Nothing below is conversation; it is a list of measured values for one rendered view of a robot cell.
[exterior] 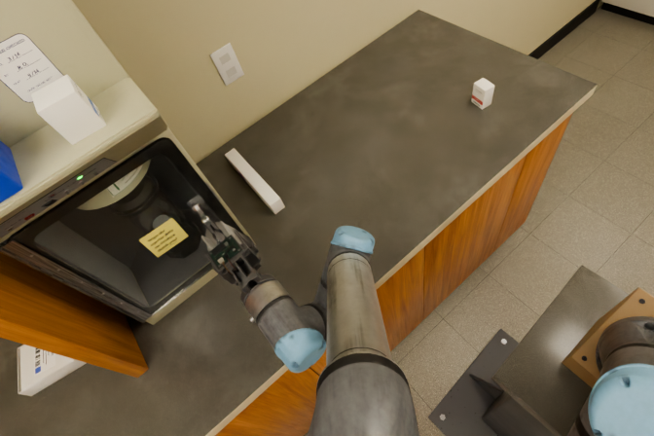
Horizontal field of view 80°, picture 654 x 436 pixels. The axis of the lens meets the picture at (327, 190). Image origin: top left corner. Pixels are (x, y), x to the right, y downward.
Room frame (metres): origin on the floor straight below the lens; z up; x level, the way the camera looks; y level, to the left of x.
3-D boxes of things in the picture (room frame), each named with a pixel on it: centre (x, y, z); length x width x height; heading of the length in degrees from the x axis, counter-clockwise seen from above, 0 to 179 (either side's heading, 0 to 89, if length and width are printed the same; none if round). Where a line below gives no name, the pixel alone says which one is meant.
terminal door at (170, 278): (0.49, 0.37, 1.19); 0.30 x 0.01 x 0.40; 113
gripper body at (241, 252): (0.37, 0.20, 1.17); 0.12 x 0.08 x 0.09; 24
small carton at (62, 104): (0.47, 0.29, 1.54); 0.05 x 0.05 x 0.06; 21
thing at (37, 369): (0.44, 0.77, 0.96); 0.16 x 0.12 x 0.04; 104
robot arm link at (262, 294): (0.29, 0.17, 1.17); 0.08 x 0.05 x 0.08; 114
